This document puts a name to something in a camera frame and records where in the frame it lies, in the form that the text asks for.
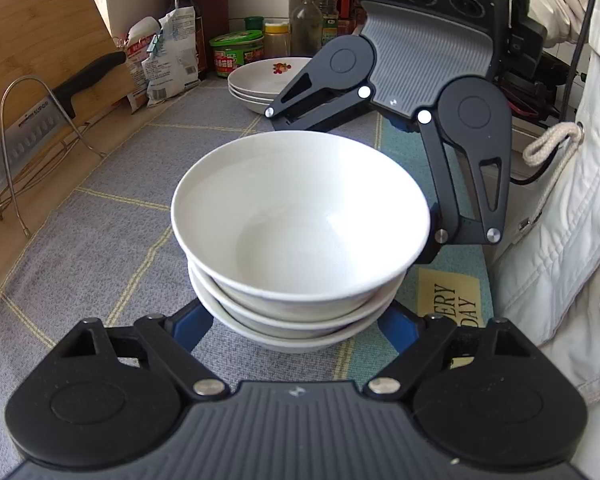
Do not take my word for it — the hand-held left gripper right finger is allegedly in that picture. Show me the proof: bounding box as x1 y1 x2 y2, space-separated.
362 300 533 401

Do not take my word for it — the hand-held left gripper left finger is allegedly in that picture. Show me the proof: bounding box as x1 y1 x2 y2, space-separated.
55 297 231 401

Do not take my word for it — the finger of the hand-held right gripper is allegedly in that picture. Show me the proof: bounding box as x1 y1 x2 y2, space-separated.
264 62 381 133
414 109 510 267

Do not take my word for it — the white pink flower bowl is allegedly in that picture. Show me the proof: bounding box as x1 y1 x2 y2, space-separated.
187 257 408 339
171 130 432 323
189 270 396 354

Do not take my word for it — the person's right forearm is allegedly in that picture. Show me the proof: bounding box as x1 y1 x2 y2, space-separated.
515 0 600 48

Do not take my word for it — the red label sauce bottle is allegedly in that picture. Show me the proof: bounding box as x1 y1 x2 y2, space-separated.
337 0 368 36

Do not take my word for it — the yellow lid jar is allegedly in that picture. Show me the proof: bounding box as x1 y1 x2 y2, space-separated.
263 19 291 60

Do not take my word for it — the clear red cap bottle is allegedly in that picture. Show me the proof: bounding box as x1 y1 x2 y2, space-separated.
290 0 325 58

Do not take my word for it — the green lid red label tub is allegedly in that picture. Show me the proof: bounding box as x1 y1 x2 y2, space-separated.
209 30 265 78

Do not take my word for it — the person's white jacket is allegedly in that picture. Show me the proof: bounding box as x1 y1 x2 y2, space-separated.
490 0 600 406

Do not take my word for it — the brown knife block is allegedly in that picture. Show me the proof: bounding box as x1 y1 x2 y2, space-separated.
187 0 230 41

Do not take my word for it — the white blue print bag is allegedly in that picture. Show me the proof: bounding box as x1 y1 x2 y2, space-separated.
145 6 202 108

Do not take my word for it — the grey teal checked table cloth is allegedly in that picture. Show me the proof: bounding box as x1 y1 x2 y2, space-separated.
0 77 496 461

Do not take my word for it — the white red seasoning bag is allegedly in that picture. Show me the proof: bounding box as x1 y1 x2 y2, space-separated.
124 16 162 112

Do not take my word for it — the bamboo cutting board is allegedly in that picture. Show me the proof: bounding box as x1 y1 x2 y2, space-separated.
0 0 137 161

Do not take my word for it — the black cable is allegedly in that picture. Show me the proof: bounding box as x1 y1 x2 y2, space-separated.
510 0 600 186

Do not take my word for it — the black handled santoku knife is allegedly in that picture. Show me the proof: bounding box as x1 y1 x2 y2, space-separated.
0 51 127 206

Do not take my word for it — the metal wire rack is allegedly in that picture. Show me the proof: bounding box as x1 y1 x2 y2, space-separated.
0 74 108 238

